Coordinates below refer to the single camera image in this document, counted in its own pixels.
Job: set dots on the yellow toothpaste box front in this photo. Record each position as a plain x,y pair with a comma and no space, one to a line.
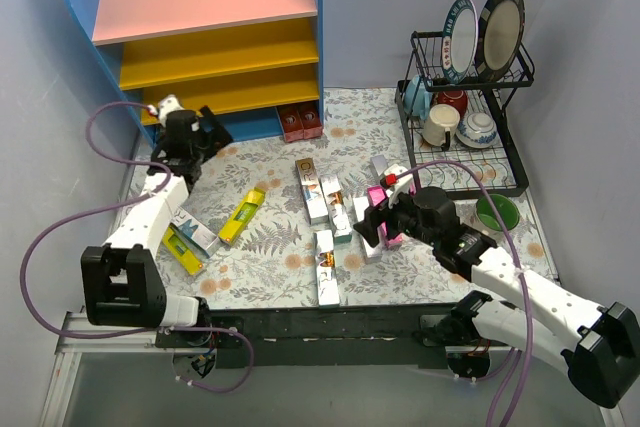
181,251

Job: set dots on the pink toothpaste box left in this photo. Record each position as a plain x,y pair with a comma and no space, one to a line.
376,196

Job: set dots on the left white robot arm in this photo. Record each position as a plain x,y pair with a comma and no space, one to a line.
122,285

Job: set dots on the white plate with green rim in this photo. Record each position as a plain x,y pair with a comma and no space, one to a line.
459,40

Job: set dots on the light blue cup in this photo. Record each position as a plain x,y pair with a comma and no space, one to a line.
417,99

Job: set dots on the silver blue R.O box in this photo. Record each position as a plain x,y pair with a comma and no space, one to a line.
196,232

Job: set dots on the green mug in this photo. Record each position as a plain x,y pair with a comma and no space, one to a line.
503,211

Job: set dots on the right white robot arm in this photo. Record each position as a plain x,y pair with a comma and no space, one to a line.
597,347

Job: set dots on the silver toothpaste box upper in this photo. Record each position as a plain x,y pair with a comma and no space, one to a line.
386,174

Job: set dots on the red ceramic bowl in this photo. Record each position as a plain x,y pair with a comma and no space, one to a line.
456,98

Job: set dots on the floral table mat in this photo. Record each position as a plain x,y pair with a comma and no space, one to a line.
272,263

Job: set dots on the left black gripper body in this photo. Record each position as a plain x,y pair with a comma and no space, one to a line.
208,132

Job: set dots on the silver R.O toothpaste box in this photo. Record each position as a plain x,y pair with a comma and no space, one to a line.
312,191

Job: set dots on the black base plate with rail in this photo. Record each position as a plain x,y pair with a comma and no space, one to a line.
352,366

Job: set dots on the blue and white bowl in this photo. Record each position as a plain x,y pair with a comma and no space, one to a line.
477,130

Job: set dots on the black wire dish rack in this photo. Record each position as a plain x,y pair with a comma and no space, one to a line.
499,165

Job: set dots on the dark rimmed grey plate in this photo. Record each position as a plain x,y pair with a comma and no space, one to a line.
500,31

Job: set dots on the blue shelf with coloured boards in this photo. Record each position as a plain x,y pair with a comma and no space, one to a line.
244,59

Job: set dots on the cream mug with dark handle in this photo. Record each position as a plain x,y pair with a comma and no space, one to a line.
440,126

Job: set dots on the plain silver toothpaste box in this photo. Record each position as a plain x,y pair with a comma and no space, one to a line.
371,254

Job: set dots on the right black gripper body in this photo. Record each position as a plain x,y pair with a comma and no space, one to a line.
382,217

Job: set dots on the yellow toothpaste box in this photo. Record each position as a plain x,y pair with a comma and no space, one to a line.
181,251
241,216

